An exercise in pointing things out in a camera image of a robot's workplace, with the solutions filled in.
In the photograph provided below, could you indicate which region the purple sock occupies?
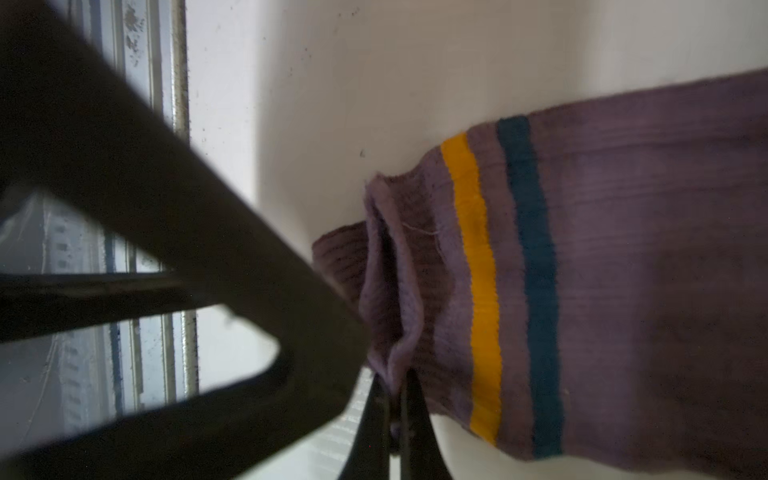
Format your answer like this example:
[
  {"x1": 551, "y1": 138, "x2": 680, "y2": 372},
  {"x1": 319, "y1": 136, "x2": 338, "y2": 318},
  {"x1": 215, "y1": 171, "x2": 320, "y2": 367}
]
[{"x1": 312, "y1": 70, "x2": 767, "y2": 479}]

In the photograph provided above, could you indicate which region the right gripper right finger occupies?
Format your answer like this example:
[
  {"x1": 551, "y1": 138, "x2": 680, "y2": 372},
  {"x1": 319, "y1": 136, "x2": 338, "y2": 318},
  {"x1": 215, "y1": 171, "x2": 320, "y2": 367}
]
[{"x1": 339, "y1": 370, "x2": 452, "y2": 479}]

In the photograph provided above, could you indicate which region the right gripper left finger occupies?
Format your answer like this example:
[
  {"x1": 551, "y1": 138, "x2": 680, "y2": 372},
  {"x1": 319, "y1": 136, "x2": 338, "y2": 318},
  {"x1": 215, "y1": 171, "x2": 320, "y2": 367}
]
[{"x1": 1, "y1": 7, "x2": 369, "y2": 479}]

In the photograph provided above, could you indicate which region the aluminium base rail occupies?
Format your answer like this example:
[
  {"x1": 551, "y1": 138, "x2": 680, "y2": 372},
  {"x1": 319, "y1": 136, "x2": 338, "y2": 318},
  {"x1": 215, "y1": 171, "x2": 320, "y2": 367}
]
[{"x1": 1, "y1": 1, "x2": 209, "y2": 477}]

